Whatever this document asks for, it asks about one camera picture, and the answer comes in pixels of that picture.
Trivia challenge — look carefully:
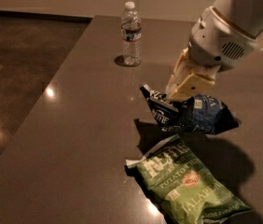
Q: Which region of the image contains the green jalapeno chip bag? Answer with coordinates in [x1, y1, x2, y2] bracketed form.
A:
[126, 134, 251, 224]

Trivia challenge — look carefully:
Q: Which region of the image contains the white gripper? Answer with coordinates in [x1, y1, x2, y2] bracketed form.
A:
[166, 7, 257, 102]

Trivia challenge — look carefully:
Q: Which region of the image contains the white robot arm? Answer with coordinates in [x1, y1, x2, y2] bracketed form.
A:
[166, 0, 263, 102]

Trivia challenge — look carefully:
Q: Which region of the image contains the blue chip bag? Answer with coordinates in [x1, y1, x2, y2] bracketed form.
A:
[140, 84, 240, 134]

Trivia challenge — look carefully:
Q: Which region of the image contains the clear plastic water bottle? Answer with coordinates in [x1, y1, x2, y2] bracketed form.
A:
[120, 1, 142, 66]

